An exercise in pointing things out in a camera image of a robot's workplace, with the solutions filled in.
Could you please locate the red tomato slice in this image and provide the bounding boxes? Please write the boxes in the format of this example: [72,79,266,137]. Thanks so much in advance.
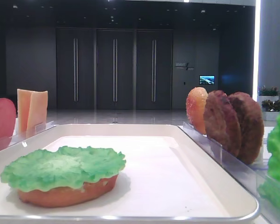
[0,98,16,138]

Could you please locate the brown meat patty near tray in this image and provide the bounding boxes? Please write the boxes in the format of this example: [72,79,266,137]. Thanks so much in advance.
[203,90,241,157]

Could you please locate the green lettuce leaf on bun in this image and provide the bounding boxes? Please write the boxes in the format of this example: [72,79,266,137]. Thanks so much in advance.
[0,146,126,192]

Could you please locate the brown meat patty outer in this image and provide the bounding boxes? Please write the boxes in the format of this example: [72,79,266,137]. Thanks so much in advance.
[228,92,264,165]

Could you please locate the standing bun half near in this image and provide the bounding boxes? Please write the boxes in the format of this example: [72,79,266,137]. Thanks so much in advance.
[186,87,208,134]

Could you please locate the white rectangular tray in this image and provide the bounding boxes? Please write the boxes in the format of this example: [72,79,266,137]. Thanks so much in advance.
[0,124,259,224]

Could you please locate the bottom bun on tray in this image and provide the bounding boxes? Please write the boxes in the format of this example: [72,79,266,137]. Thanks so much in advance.
[17,175,118,208]

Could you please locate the potted plants in planter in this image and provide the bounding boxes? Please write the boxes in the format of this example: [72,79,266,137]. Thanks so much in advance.
[257,86,280,121]

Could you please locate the small wall screen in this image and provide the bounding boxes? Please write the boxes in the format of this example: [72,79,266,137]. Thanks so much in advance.
[199,76,215,85]

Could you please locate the clear acrylic left rail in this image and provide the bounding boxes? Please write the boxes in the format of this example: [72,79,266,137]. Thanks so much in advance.
[0,121,55,151]

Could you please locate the clear acrylic rail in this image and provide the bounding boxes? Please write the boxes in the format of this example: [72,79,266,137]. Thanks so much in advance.
[182,122,280,224]
[0,121,55,151]

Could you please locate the clear acrylic right rail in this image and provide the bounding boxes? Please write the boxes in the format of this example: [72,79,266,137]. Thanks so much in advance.
[182,122,280,224]

